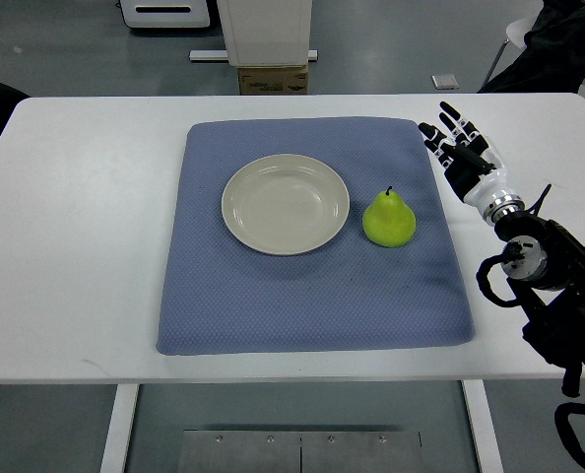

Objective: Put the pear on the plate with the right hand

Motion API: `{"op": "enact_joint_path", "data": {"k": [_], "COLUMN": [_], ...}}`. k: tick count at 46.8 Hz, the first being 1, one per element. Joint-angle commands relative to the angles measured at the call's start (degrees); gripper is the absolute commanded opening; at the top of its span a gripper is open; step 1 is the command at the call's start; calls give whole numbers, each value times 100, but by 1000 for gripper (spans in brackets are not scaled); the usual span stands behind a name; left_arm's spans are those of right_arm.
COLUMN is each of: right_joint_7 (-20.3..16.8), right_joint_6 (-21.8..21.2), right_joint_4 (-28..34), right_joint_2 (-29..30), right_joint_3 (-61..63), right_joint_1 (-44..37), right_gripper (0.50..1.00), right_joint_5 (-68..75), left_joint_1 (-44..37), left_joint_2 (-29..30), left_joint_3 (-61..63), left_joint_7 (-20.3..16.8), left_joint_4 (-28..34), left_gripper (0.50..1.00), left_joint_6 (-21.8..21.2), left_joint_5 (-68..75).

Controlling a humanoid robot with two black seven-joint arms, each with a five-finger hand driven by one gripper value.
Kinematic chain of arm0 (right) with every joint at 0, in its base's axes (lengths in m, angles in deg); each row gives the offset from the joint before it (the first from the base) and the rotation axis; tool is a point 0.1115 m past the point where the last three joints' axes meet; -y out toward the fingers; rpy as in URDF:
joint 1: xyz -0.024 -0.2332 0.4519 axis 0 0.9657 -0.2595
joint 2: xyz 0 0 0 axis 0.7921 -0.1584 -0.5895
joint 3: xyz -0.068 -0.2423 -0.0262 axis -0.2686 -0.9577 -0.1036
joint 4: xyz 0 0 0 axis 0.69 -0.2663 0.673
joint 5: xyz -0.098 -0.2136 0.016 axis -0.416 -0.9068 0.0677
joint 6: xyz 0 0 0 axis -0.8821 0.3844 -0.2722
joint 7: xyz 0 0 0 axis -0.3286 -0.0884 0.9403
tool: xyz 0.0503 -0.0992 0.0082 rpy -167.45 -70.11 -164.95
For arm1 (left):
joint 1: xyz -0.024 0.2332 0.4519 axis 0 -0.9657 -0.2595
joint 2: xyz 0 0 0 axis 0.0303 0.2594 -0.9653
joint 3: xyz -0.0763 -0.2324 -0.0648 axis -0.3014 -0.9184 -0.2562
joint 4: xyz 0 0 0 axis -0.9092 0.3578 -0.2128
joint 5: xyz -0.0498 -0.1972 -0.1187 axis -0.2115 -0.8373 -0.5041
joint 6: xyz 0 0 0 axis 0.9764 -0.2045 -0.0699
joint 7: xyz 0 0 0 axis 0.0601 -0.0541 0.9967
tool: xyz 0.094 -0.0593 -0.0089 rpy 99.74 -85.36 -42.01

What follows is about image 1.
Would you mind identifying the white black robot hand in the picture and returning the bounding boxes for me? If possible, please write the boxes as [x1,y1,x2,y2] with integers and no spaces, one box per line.
[418,101,525,226]

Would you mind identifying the blue textured mat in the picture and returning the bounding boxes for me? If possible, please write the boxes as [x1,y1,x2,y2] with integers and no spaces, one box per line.
[157,117,474,355]

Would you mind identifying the green pear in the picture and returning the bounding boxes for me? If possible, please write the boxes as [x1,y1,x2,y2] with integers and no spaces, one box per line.
[362,186,417,248]

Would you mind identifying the left white table leg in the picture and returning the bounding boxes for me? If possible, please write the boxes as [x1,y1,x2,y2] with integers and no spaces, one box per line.
[99,383,140,473]

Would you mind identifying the white table leg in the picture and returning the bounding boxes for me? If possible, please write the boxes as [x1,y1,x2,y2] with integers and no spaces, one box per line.
[99,383,140,473]
[461,379,503,473]

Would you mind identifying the white chair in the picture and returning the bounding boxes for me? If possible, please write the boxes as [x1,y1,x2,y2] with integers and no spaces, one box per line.
[483,16,585,87]

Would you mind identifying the right white table leg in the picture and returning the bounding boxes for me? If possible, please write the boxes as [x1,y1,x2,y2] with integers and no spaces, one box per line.
[461,379,503,473]

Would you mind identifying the white cabinet column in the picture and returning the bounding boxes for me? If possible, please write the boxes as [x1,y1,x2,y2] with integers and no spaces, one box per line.
[218,0,312,68]

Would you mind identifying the small grey floor plate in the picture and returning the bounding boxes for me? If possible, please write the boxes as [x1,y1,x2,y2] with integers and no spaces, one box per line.
[430,74,460,91]

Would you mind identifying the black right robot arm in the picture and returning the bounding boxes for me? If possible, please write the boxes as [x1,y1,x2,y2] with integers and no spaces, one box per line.
[476,195,585,470]

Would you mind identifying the person in black clothes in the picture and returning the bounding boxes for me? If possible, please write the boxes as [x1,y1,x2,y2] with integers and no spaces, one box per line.
[479,1,585,94]

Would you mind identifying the cream round plate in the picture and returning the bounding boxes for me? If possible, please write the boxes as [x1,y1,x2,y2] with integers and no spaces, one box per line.
[221,154,351,256]

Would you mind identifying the brown cardboard box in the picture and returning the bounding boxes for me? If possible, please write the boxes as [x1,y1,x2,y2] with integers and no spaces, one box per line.
[237,65,309,96]

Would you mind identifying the white machine with slot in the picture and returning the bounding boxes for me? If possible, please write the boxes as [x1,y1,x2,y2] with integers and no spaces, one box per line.
[119,0,211,29]

